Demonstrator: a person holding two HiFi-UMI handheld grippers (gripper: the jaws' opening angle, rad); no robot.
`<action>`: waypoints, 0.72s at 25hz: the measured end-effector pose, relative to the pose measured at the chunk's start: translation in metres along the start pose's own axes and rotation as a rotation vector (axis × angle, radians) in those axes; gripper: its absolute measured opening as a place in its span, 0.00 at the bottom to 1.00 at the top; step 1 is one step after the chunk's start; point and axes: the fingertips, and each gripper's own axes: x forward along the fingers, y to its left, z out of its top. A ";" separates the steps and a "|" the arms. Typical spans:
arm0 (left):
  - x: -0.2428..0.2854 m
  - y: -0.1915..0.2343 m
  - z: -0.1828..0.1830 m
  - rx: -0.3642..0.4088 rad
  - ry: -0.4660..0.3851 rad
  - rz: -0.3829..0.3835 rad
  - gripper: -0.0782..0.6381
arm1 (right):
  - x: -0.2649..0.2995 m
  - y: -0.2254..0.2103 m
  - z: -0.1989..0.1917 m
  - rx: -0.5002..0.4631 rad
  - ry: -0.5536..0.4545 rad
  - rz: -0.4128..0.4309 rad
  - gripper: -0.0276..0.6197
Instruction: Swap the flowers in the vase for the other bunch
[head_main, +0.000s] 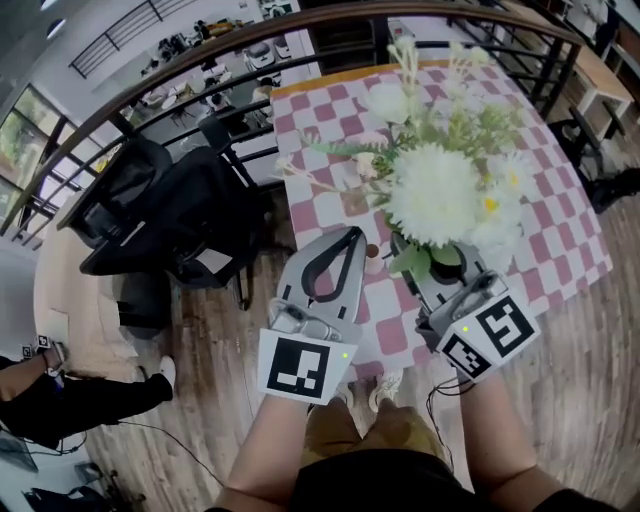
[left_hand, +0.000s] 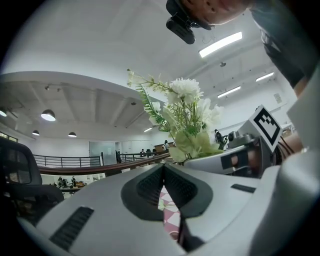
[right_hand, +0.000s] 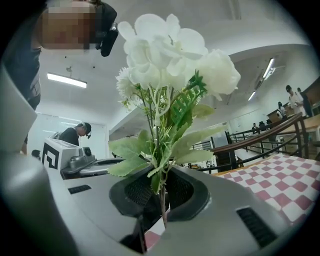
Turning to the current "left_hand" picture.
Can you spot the person's face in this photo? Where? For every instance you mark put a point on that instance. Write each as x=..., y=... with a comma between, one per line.
x=220, y=10

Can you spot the white flowers bunch green leaves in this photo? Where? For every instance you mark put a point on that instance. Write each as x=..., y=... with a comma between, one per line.
x=185, y=105

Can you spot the person's right forearm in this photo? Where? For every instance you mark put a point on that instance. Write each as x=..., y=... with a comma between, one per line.
x=293, y=142

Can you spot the long ceiling tube light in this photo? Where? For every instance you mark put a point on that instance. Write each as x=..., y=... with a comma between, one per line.
x=228, y=92
x=147, y=130
x=264, y=77
x=220, y=44

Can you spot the black device on stand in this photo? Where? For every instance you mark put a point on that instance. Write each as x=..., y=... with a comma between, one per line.
x=220, y=138

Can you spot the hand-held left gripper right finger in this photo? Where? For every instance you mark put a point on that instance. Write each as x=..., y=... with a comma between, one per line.
x=220, y=200

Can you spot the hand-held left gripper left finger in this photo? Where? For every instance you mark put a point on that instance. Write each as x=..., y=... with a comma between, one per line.
x=105, y=225

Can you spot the brown wooden handrail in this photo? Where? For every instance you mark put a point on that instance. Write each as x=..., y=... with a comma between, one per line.
x=100, y=170

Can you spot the dome pendant lamp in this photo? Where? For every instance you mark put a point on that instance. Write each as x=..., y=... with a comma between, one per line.
x=48, y=115
x=2, y=112
x=72, y=134
x=35, y=133

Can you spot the person's right hand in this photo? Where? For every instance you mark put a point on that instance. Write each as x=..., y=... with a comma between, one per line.
x=253, y=157

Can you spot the black head-worn camera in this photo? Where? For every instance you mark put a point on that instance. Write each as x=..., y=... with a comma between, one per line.
x=181, y=27

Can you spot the wall sign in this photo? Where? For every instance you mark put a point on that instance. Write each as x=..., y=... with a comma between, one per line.
x=277, y=98

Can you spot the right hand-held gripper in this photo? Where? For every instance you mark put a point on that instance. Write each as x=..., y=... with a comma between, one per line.
x=265, y=125

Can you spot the black mesh office chair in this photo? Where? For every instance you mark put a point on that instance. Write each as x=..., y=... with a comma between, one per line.
x=22, y=175

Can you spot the pink checked tablecloth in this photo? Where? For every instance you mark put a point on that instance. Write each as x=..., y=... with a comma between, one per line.
x=172, y=220

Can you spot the frosted glass door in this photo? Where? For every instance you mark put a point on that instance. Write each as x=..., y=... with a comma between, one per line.
x=102, y=152

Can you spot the black metal railing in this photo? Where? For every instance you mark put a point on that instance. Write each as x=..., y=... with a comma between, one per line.
x=67, y=161

